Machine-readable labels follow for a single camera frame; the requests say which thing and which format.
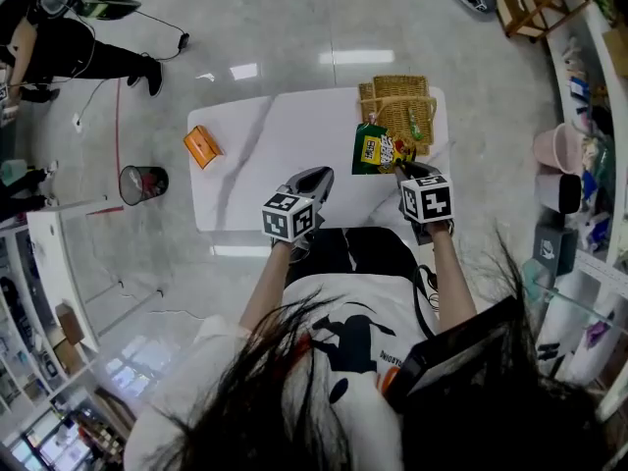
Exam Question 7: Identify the large green snack bag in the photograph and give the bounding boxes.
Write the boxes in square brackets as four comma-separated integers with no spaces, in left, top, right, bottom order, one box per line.
[350,123,417,176]

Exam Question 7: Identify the dark grey box white logo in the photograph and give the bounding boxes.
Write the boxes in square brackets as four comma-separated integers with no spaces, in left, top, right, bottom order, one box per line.
[533,223,579,277]

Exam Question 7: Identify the white desk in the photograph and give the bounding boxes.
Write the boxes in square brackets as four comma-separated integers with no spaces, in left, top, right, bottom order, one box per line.
[26,193,163,352]

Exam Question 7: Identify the white floor cable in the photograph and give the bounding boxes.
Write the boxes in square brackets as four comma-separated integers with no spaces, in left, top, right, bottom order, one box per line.
[146,309,207,321]

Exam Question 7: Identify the white cabinet shelf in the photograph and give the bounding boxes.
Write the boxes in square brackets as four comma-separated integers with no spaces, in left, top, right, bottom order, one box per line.
[0,223,99,441]

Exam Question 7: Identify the white curved shelf unit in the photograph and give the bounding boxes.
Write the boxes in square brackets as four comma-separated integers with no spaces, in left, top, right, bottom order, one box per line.
[522,0,628,424]

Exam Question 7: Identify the purple paper flower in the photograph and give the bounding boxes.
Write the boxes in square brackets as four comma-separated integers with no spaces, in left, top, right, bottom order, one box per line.
[586,311,614,347]

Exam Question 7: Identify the woven wicker basket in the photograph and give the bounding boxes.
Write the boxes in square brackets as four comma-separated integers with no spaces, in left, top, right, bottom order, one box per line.
[357,75,438,157]

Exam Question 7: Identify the brown wooden board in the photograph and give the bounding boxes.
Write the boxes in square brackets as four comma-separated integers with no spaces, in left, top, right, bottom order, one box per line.
[92,385,138,431]

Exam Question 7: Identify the pink bucket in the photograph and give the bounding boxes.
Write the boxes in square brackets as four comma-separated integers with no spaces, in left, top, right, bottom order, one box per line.
[533,123,585,176]

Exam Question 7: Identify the person's left forearm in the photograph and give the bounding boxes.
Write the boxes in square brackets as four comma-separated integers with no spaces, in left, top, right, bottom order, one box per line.
[238,240,295,333]

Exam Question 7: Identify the black cable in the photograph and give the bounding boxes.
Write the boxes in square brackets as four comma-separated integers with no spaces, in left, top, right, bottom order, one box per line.
[412,264,441,340]

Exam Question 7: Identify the orange tissue box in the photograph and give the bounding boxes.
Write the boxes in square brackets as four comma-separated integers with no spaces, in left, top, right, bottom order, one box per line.
[183,125,225,170]

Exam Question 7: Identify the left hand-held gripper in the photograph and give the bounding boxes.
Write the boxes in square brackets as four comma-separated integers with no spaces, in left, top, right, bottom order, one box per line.
[262,166,336,250]

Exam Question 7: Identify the brown wooden box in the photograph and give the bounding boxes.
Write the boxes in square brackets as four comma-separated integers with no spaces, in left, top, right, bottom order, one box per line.
[54,301,85,345]

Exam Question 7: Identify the black mesh waste bin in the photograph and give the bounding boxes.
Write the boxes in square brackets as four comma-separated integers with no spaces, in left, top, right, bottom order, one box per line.
[118,165,170,207]

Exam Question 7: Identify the person's white printed shirt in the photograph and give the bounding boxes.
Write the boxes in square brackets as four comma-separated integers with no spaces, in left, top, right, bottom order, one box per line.
[122,272,438,471]

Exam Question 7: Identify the black green oval board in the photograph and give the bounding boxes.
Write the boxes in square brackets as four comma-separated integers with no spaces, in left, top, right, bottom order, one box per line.
[73,0,142,21]

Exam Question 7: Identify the white cylinder with black face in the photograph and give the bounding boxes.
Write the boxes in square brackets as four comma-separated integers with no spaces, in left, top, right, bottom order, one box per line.
[534,172,583,215]

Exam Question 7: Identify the person's black trousers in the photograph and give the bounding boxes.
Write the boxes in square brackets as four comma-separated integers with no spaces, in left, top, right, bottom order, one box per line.
[284,226,423,288]

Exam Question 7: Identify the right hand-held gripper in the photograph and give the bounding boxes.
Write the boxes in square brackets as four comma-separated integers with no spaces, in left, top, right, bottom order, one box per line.
[395,161,455,246]

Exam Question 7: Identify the person's right forearm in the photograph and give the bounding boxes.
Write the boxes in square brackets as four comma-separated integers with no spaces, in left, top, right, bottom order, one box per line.
[429,221,478,333]

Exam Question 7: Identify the black screen device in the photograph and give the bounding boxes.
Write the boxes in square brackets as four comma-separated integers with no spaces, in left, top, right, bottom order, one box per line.
[385,294,521,414]

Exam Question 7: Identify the white marble coffee table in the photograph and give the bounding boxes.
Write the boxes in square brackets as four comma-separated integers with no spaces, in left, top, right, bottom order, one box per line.
[186,85,450,235]

